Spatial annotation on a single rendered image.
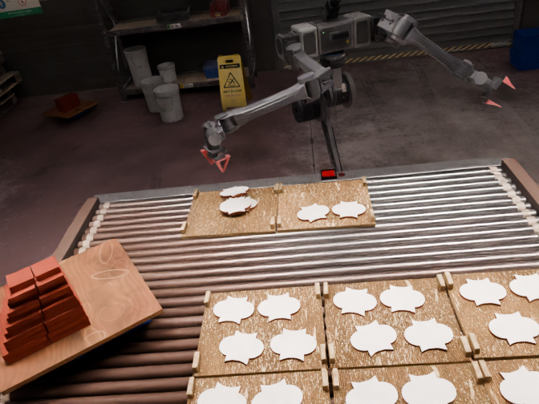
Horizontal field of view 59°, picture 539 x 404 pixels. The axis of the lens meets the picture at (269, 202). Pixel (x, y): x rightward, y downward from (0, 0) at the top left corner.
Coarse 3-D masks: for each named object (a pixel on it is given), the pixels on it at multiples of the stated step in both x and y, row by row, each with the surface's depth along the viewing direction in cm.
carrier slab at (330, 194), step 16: (288, 192) 223; (304, 192) 221; (320, 192) 219; (336, 192) 218; (352, 192) 216; (368, 192) 215; (288, 208) 212; (368, 208) 204; (288, 224) 202; (304, 224) 201; (320, 224) 199; (336, 224) 198; (352, 224) 197; (368, 224) 196
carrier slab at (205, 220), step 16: (208, 192) 232; (256, 192) 226; (272, 192) 224; (192, 208) 221; (208, 208) 220; (256, 208) 215; (272, 208) 213; (192, 224) 211; (208, 224) 209; (224, 224) 208; (240, 224) 206; (256, 224) 205
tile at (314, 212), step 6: (306, 210) 207; (312, 210) 206; (318, 210) 206; (324, 210) 205; (300, 216) 204; (306, 216) 203; (312, 216) 203; (318, 216) 202; (324, 216) 202; (312, 222) 201
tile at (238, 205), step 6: (240, 198) 217; (222, 204) 215; (228, 204) 214; (234, 204) 213; (240, 204) 213; (246, 204) 212; (222, 210) 211; (228, 210) 210; (234, 210) 210; (240, 210) 209
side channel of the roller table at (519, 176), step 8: (504, 160) 220; (512, 160) 220; (504, 168) 220; (512, 168) 214; (520, 168) 213; (512, 176) 213; (520, 176) 208; (528, 176) 207; (520, 184) 205; (528, 184) 202; (536, 184) 202; (528, 192) 198; (536, 192) 197; (528, 200) 199; (536, 200) 193; (536, 208) 193
